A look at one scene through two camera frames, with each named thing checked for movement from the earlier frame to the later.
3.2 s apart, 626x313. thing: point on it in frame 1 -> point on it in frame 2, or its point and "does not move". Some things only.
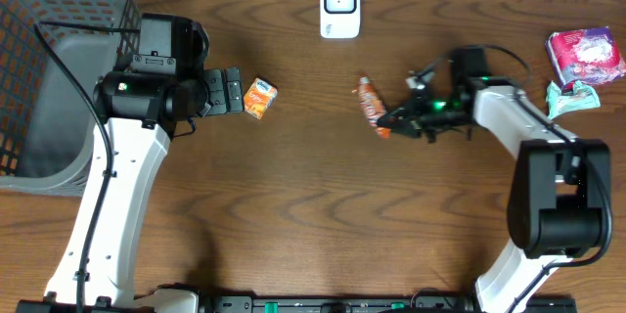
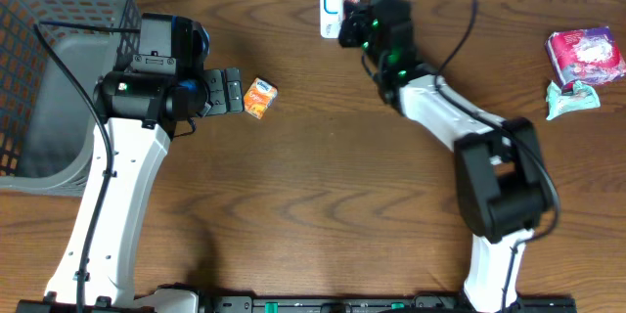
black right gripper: [411, 113] -> [355, 13]
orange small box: [259, 97] does not move
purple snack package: [590, 56] does not move
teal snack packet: [575, 95] does not move
